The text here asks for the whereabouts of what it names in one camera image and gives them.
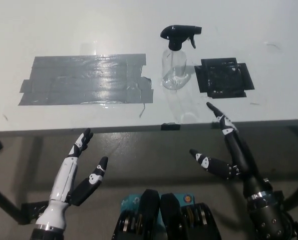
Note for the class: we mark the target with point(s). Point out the white and black left hand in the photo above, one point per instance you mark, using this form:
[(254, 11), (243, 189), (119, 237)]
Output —
[(63, 180)]

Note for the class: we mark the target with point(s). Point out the black right hand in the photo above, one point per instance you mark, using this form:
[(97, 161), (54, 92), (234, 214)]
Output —
[(239, 152)]

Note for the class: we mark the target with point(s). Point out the black spray trigger lid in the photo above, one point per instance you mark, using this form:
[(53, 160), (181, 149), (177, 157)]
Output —
[(173, 31)]

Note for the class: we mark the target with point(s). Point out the black robot torso teal top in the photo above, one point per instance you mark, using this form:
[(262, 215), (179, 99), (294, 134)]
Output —
[(151, 212)]

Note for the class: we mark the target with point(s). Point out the clear plastic bottle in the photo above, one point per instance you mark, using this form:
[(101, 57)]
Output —
[(175, 65)]

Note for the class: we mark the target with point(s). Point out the black diagonal table leg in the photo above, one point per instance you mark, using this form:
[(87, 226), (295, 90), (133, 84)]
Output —
[(3, 200), (297, 193)]

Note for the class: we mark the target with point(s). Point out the black tape square patch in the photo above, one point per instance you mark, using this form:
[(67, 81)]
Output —
[(222, 77)]

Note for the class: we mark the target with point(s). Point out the grey duct tape patch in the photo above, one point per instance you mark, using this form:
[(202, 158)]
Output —
[(83, 80)]

